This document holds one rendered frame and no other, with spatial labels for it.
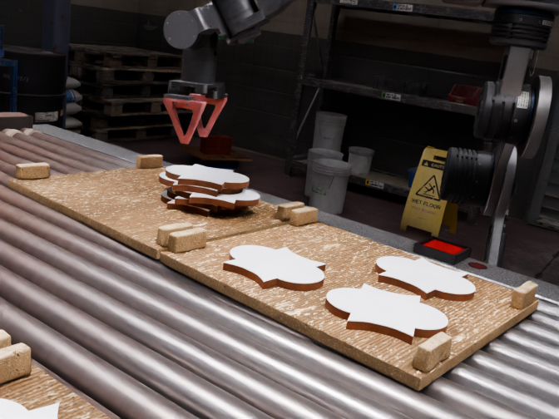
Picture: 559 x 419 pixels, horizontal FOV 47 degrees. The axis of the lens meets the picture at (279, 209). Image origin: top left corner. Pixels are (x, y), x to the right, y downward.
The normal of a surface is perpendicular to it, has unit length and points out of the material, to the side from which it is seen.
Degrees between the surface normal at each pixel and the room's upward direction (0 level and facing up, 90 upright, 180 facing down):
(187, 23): 89
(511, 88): 90
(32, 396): 0
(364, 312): 0
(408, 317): 0
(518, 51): 90
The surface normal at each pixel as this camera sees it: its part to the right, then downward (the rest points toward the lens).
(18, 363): 0.79, 0.20
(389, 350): 0.13, -0.96
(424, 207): -0.57, -0.07
